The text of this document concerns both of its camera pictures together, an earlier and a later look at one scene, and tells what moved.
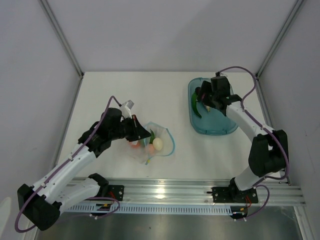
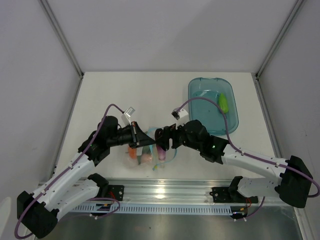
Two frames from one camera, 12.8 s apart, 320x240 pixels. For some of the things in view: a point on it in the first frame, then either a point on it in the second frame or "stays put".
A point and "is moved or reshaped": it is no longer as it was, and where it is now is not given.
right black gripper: (206, 88) to (169, 132)
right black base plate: (232, 195) stays put
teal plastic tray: (211, 123) stays put
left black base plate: (116, 191) stays put
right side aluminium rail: (266, 113) stays put
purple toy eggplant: (197, 90) to (161, 153)
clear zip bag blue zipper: (160, 143) is moved or reshaped
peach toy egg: (151, 148) to (146, 158)
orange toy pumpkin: (135, 146) is moved or reshaped
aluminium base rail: (188, 191) stays put
